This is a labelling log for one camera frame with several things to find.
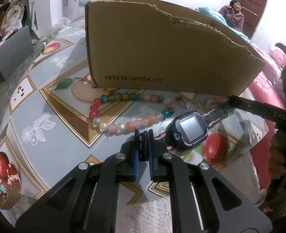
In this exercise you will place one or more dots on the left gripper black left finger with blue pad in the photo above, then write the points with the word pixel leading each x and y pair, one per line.
pixel 85 199

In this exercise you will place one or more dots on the dark red wooden door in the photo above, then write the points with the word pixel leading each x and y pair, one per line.
pixel 252 11

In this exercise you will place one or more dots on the gold butterfly earring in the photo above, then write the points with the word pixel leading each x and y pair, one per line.
pixel 182 102

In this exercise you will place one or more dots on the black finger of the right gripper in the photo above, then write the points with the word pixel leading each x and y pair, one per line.
pixel 264 110

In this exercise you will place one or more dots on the teal striped blanket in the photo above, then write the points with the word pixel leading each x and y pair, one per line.
pixel 213 14

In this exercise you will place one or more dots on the woman in purple jacket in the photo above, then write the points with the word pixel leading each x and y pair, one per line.
pixel 232 15

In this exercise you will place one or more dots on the person in pink on bed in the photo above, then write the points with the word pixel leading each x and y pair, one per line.
pixel 278 54

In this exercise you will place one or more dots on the brown cardboard box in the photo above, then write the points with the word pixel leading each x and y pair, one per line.
pixel 156 45

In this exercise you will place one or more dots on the grey flat board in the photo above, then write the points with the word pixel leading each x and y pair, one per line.
pixel 14 51

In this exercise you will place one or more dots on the operator right hand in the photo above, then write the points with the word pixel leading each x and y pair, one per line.
pixel 277 159

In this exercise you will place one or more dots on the fruit pattern tablecloth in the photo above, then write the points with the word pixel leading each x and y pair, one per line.
pixel 46 129

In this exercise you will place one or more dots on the red floral bed cover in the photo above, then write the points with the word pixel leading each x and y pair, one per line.
pixel 266 100

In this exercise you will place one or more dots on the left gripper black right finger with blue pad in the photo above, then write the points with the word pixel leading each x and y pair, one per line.
pixel 201 199

